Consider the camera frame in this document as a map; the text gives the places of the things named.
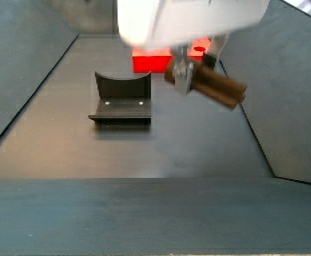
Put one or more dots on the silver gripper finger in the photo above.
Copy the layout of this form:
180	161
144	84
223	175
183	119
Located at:
218	43
182	69

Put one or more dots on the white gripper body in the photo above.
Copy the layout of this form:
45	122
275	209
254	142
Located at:
155	24

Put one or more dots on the brown three prong object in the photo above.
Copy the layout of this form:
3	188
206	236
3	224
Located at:
222	89

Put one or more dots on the black curved fixture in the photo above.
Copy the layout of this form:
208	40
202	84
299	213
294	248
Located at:
124	99

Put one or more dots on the red shape sorter block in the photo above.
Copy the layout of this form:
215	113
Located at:
154	61

